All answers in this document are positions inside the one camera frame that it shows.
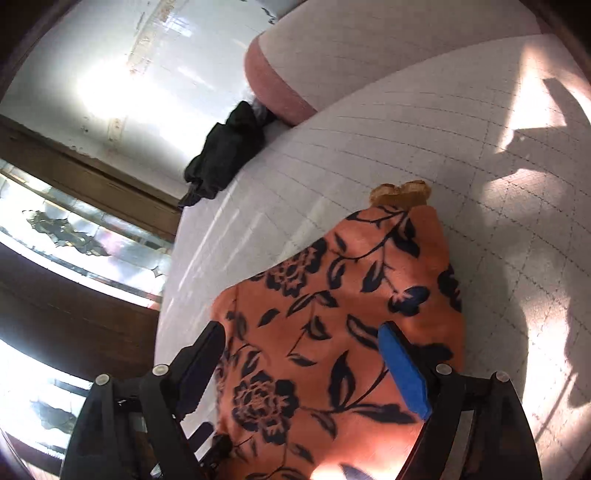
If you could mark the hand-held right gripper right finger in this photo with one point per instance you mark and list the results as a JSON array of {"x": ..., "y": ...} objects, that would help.
[{"x": 406, "y": 374}]

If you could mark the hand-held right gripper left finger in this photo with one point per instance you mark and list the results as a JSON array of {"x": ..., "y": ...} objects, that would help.
[{"x": 203, "y": 362}]

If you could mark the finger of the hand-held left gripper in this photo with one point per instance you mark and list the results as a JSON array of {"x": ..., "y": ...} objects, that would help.
[{"x": 220, "y": 450}]

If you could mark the orange floral cloth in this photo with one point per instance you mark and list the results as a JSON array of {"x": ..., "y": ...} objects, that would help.
[{"x": 332, "y": 332}]

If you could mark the pink checked bed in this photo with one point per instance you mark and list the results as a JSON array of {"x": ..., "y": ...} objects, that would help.
[{"x": 485, "y": 221}]

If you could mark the stained glass window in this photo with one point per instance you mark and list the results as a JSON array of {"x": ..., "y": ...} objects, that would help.
[{"x": 83, "y": 230}]

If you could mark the yellow cloth piece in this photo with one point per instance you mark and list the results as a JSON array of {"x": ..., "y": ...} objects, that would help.
[{"x": 399, "y": 193}]

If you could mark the black garment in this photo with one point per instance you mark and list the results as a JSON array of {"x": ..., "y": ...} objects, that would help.
[{"x": 221, "y": 152}]

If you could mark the pink-edged white pillow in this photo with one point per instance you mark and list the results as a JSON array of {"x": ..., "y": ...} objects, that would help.
[{"x": 351, "y": 50}]

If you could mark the wooden window frame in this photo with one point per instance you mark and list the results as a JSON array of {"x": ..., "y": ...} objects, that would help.
[{"x": 69, "y": 323}]

